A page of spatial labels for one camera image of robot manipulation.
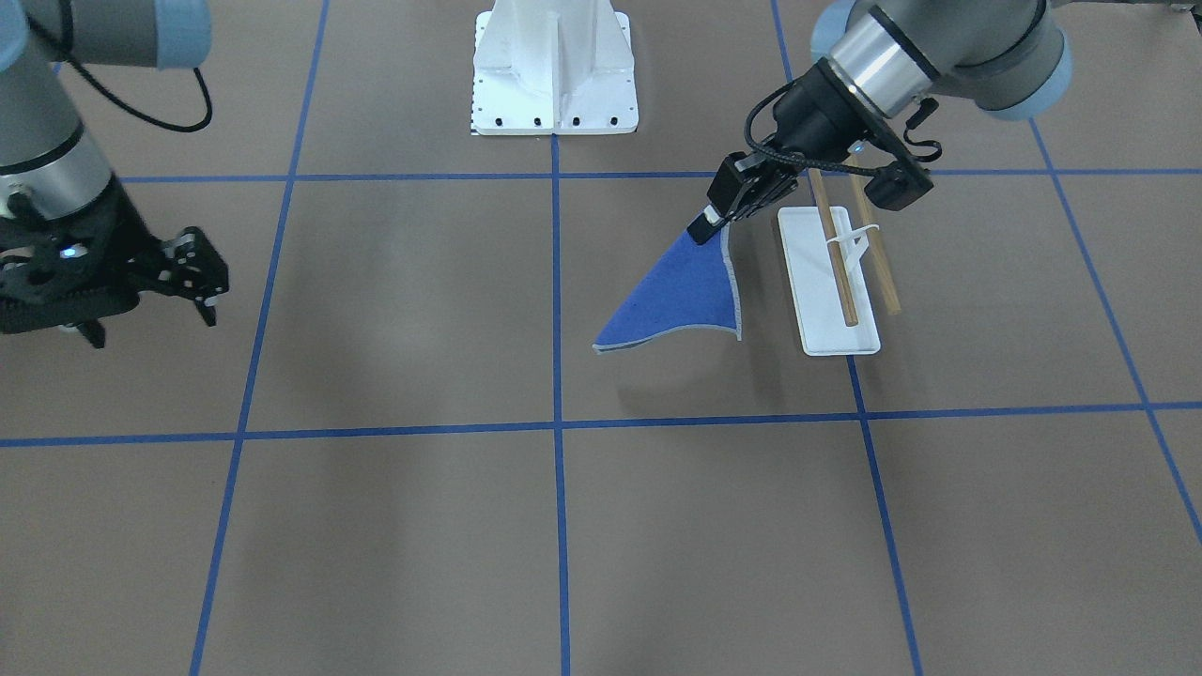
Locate blue microfiber towel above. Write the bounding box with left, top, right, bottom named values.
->
left=593, top=229, right=743, bottom=354

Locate white towel rack with wooden bars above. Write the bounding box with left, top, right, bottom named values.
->
left=778, top=168, right=902, bottom=358

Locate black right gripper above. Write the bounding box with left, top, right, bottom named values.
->
left=1, top=178, right=230, bottom=349

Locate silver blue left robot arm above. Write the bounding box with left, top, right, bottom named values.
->
left=686, top=1, right=1073, bottom=245

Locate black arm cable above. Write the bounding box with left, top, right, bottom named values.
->
left=28, top=19, right=215, bottom=134

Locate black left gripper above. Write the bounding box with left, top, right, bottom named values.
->
left=686, top=61, right=892, bottom=247

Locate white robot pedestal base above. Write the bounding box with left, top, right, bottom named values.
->
left=470, top=1, right=639, bottom=136

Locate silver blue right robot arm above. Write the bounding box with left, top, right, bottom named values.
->
left=1, top=1, right=230, bottom=349

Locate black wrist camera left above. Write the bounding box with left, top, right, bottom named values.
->
left=862, top=158, right=934, bottom=210

